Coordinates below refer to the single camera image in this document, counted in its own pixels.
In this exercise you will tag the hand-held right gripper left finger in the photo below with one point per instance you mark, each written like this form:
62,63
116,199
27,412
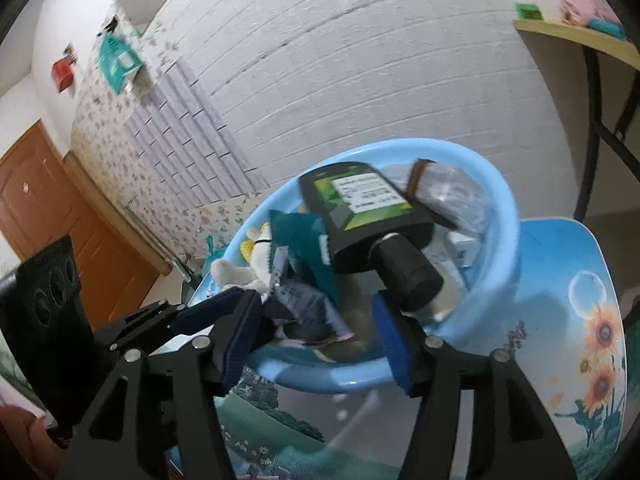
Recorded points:
240,340

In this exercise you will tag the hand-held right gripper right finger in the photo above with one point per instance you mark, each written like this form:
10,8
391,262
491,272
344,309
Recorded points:
392,342

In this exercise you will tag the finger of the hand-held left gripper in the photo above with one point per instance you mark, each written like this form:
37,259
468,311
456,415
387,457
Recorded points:
200,310

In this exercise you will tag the grey printed sachet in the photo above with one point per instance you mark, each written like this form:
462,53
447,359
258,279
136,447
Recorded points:
305,305

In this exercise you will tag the white plush toy yellow net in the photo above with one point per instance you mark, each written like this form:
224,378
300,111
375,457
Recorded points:
260,260

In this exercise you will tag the white charger plug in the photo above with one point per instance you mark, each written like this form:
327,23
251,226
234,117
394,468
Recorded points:
462,247

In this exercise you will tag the teal packet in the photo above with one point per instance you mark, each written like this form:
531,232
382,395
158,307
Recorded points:
295,235

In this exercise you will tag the black bottle with green label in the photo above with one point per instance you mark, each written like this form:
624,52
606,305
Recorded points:
370,220

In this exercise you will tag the blue plastic basin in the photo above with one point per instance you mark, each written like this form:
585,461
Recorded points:
490,260

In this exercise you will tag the person's left forearm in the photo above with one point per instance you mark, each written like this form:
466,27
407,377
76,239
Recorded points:
20,440

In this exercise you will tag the orange wooden door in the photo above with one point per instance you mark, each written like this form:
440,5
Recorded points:
60,200

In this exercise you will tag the printed low table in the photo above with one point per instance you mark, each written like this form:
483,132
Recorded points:
550,335

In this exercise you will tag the wooden desk with black legs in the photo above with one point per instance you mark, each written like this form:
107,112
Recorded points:
575,35

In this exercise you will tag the small green box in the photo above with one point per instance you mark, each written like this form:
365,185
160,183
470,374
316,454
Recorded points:
528,11

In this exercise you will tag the teal tube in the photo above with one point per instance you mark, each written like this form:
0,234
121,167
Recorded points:
607,28

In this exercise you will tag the pink cloth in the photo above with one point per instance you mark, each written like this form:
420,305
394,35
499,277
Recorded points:
580,10

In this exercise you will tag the red wall box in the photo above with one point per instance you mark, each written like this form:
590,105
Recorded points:
63,74

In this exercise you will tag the green wall packet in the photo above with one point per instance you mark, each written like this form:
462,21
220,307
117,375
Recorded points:
117,62

